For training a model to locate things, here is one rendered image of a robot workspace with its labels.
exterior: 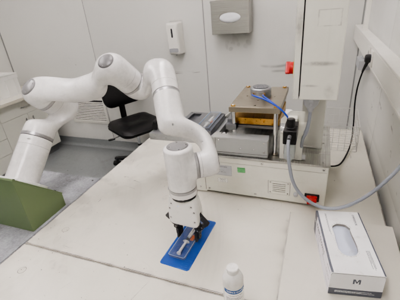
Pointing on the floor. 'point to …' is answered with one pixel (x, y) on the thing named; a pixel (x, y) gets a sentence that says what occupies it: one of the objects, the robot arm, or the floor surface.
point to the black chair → (140, 124)
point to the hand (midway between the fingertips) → (188, 233)
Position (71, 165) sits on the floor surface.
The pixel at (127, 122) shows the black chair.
